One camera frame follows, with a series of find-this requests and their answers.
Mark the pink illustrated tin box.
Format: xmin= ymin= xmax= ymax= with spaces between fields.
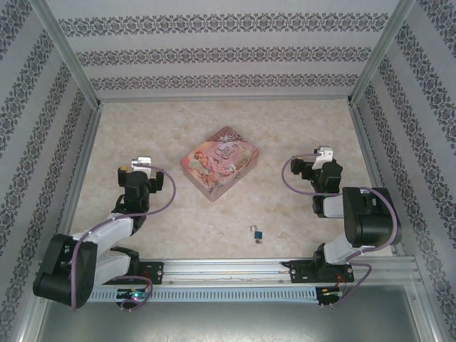
xmin=179 ymin=126 xmax=261 ymax=204

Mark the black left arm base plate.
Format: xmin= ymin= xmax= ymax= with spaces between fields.
xmin=137 ymin=261 xmax=165 ymax=286

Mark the slotted grey cable duct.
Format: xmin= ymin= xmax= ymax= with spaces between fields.
xmin=87 ymin=286 xmax=318 ymax=304

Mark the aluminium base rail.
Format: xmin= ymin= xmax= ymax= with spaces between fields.
xmin=37 ymin=256 xmax=422 ymax=286

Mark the grey sheet metal panel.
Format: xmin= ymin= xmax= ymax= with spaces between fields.
xmin=21 ymin=284 xmax=437 ymax=342

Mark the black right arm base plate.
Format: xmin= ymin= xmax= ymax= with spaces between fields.
xmin=280 ymin=259 xmax=356 ymax=285

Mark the aluminium frame corner post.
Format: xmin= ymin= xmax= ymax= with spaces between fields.
xmin=348 ymin=0 xmax=418 ymax=105
xmin=29 ymin=0 xmax=103 ymax=108

